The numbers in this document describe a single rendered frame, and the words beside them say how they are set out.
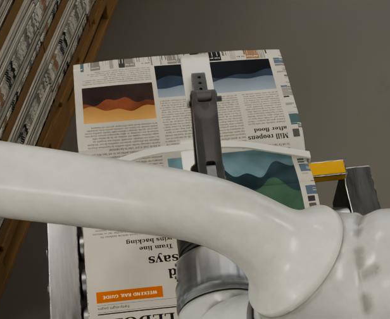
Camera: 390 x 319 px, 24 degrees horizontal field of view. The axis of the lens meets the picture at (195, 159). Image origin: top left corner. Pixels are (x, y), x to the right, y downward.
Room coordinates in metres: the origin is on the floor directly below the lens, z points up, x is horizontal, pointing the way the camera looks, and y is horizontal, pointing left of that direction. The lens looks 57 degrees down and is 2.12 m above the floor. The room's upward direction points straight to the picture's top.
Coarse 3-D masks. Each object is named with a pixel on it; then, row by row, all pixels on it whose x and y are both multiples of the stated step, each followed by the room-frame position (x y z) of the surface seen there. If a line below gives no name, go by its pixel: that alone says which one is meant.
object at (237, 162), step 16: (160, 144) 0.63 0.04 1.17; (176, 144) 0.63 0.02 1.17; (272, 144) 0.63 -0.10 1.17; (288, 144) 0.64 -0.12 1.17; (304, 144) 0.64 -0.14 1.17; (144, 160) 0.61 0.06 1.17; (160, 160) 0.61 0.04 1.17; (176, 160) 0.61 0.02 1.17; (224, 160) 0.61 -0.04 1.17; (240, 160) 0.61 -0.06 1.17; (256, 160) 0.61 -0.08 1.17; (272, 160) 0.61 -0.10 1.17; (288, 160) 0.61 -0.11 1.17; (304, 160) 0.61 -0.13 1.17; (240, 176) 0.59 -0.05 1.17; (256, 176) 0.59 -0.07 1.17; (272, 176) 0.59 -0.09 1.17; (288, 176) 0.59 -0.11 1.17; (304, 176) 0.59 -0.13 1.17
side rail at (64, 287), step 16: (48, 224) 0.73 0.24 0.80; (48, 240) 0.70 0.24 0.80; (64, 240) 0.70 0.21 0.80; (48, 256) 0.67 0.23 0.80; (64, 256) 0.67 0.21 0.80; (48, 272) 0.64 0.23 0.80; (64, 272) 0.64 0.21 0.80; (80, 272) 0.65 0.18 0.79; (48, 288) 0.62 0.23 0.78; (64, 288) 0.61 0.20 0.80; (80, 288) 0.61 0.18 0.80; (64, 304) 0.59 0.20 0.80; (80, 304) 0.59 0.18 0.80
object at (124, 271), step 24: (264, 192) 0.57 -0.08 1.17; (288, 192) 0.57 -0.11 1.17; (312, 192) 0.57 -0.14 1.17; (96, 240) 0.50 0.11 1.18; (120, 240) 0.50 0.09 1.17; (144, 240) 0.50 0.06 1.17; (168, 240) 0.50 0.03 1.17; (96, 264) 0.47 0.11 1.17; (120, 264) 0.47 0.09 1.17; (144, 264) 0.47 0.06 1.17; (168, 264) 0.47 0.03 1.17; (96, 288) 0.44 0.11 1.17; (120, 288) 0.44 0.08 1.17; (144, 288) 0.44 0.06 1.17; (168, 288) 0.44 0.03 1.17; (96, 312) 0.41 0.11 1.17; (120, 312) 0.41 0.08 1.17; (144, 312) 0.41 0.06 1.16; (168, 312) 0.42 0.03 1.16
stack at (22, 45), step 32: (0, 0) 1.30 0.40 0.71; (32, 0) 1.44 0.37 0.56; (32, 32) 1.39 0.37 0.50; (64, 32) 1.55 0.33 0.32; (96, 32) 1.81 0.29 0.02; (0, 64) 1.23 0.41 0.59; (32, 64) 1.37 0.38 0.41; (64, 64) 1.53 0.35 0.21; (0, 96) 1.20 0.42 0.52; (32, 96) 1.33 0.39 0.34; (64, 96) 1.48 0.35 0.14; (0, 128) 1.17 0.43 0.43; (32, 128) 1.29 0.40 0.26; (64, 128) 1.45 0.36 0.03; (0, 224) 1.06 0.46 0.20; (0, 256) 1.01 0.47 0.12; (0, 288) 0.97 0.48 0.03
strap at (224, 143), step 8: (184, 144) 0.60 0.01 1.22; (192, 144) 0.60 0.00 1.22; (224, 144) 0.61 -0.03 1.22; (232, 144) 0.61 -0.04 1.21; (240, 144) 0.61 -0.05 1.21; (248, 144) 0.61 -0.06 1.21; (256, 144) 0.61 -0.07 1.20; (264, 144) 0.62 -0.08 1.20; (136, 152) 0.60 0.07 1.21; (144, 152) 0.60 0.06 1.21; (152, 152) 0.60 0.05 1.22; (160, 152) 0.59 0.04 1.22; (168, 152) 0.59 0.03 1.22; (176, 152) 0.60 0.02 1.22; (272, 152) 0.61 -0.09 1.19; (280, 152) 0.61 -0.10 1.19; (288, 152) 0.61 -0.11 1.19; (296, 152) 0.62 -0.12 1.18; (304, 152) 0.62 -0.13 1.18; (128, 160) 0.59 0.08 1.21
